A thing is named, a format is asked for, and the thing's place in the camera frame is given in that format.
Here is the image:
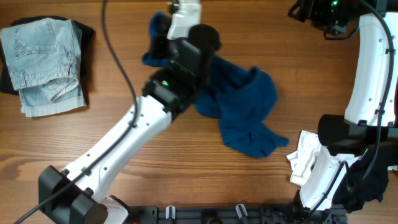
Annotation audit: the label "blue polo shirt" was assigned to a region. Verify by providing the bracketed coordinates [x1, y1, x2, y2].
[142, 12, 289, 158]

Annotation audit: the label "white t-shirt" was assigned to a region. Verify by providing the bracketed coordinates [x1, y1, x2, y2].
[287, 131, 397, 192]

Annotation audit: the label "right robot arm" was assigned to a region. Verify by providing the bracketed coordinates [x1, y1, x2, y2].
[289, 0, 397, 220]

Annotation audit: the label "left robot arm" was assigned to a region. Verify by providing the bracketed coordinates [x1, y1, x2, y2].
[39, 24, 221, 224]

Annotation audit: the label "folded black garment under jeans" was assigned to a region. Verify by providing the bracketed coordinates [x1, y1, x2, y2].
[1, 16, 95, 96]

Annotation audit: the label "folded light blue jeans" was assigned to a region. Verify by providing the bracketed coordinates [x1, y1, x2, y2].
[1, 18, 86, 117]

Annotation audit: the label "black garment at right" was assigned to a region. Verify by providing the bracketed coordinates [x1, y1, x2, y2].
[332, 144, 397, 213]

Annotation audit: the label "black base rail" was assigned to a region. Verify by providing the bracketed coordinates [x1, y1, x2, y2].
[126, 203, 348, 224]

